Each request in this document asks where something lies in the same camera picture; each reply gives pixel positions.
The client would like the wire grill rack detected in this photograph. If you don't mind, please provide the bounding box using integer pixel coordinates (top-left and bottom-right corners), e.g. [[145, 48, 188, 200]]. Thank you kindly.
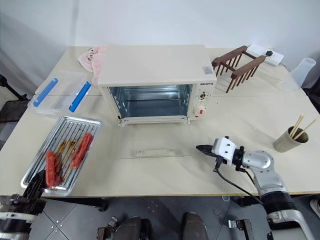
[[37, 120, 98, 187]]

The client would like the cream oven door handle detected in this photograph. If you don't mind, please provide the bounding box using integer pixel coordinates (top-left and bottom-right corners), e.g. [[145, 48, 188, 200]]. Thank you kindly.
[[132, 148, 176, 157]]

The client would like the wooden chopstick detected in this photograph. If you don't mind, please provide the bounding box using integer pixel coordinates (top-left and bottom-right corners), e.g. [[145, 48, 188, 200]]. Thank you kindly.
[[291, 115, 305, 138], [289, 115, 302, 138], [293, 118, 319, 140]]

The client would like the blue container clip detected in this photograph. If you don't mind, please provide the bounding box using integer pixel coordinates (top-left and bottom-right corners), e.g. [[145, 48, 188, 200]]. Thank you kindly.
[[33, 77, 59, 107], [68, 81, 92, 113]]

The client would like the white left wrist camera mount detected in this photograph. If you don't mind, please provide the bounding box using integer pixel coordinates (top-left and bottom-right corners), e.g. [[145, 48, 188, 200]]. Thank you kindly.
[[0, 211, 35, 225]]

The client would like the white power strip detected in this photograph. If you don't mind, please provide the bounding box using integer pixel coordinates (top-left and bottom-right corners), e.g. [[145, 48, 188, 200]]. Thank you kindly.
[[245, 43, 285, 67]]

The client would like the dark rounded shape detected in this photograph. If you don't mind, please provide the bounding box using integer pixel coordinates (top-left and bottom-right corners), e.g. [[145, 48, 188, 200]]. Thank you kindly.
[[116, 216, 151, 240], [180, 212, 209, 240]]

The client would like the metal cup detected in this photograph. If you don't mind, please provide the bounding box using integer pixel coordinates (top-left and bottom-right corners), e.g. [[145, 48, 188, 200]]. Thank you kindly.
[[272, 126, 310, 153]]

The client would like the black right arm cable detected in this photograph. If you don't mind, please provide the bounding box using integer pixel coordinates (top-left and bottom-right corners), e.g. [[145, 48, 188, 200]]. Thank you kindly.
[[212, 155, 266, 209]]

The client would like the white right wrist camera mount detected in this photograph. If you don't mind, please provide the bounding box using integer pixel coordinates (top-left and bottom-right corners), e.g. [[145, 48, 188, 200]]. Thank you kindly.
[[211, 135, 238, 166]]

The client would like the pink towel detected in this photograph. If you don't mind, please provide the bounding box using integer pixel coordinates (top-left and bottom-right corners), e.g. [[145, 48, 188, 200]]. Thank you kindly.
[[77, 45, 109, 87]]

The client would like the glass oven door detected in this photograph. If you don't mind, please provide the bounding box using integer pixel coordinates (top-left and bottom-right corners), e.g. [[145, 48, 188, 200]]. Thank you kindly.
[[117, 116, 194, 160]]

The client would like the clear plastic measuring cup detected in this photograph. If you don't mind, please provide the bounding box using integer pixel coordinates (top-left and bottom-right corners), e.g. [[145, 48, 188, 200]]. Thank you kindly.
[[279, 57, 317, 92]]

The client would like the dark brown wooden rack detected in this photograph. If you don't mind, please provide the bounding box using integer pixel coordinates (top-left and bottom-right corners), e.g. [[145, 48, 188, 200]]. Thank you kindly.
[[211, 45, 267, 94]]

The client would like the black stand leg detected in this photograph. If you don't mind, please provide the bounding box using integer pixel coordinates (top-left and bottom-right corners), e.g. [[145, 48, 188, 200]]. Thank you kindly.
[[0, 73, 30, 101]]

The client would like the silver metal baking tray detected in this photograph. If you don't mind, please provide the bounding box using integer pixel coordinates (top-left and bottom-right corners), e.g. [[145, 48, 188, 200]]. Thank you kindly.
[[20, 115, 104, 197]]

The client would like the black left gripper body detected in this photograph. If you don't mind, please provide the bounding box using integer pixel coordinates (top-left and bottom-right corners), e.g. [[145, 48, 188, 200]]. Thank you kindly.
[[9, 191, 48, 221]]

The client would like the cream timer knob red mark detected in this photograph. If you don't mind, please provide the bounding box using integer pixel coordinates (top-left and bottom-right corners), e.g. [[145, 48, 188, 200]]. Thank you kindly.
[[193, 104, 208, 119]]

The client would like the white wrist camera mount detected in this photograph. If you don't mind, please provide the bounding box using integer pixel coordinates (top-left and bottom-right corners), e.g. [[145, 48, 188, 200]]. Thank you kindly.
[[211, 135, 238, 166], [0, 211, 35, 225]]

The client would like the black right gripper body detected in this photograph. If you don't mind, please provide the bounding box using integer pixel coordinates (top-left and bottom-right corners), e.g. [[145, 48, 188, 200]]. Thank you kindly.
[[211, 149, 228, 166]]

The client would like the red sausage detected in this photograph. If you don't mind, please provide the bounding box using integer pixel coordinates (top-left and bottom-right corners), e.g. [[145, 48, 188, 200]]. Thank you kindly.
[[69, 132, 94, 169], [45, 150, 58, 189]]

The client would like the cream toaster oven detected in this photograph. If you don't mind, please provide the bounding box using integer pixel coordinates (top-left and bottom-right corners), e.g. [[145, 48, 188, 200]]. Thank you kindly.
[[98, 44, 215, 126]]

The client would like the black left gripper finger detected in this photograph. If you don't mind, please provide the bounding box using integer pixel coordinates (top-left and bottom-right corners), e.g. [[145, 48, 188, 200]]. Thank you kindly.
[[22, 177, 38, 199], [34, 170, 48, 197]]

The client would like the clear plastic storage container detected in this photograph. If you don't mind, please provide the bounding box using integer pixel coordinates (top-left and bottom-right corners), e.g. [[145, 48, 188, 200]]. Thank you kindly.
[[27, 71, 92, 116]]

